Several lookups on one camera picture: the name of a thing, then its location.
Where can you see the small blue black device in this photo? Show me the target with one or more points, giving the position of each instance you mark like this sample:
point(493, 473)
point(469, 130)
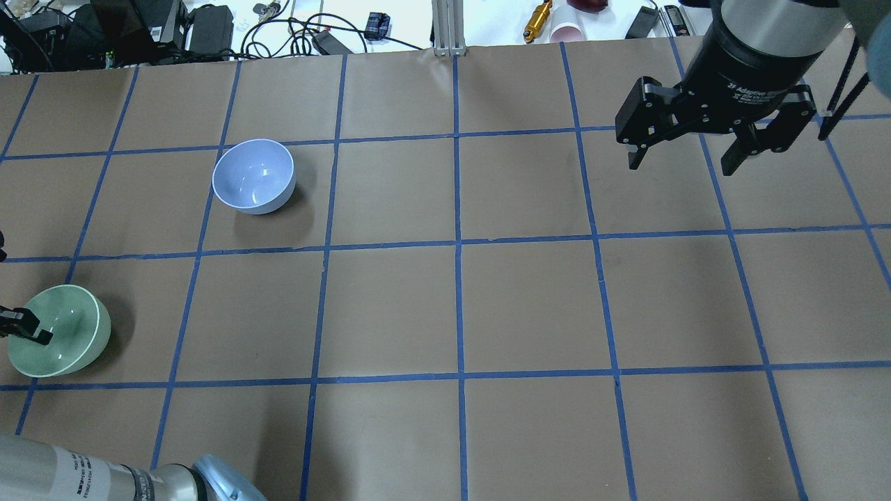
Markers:
point(378, 25)

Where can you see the black electronics pile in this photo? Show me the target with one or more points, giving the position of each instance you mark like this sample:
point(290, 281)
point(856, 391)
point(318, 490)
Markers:
point(107, 34)

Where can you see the blue bowl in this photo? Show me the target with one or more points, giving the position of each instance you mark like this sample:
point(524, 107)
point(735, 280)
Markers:
point(256, 177)

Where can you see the gold metal tool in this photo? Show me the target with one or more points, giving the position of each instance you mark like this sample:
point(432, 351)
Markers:
point(538, 19)

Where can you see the green bowl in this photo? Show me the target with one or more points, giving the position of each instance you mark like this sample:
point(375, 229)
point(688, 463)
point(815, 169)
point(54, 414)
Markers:
point(81, 328)

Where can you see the pink cup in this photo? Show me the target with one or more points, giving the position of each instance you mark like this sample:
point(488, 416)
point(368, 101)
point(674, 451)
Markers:
point(567, 30)

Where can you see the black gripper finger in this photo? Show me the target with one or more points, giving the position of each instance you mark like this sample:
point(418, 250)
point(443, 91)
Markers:
point(738, 158)
point(638, 148)
point(22, 323)

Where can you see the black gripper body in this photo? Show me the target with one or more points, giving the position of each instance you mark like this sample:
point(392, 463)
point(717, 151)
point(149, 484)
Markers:
point(742, 75)

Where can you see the red mango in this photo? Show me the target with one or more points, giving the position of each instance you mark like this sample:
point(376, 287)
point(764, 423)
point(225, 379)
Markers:
point(589, 6)

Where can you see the black power adapter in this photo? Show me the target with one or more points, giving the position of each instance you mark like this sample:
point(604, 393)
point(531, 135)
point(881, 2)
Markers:
point(643, 23)

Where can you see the aluminium frame post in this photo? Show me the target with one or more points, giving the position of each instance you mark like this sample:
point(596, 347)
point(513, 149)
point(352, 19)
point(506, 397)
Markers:
point(448, 28)

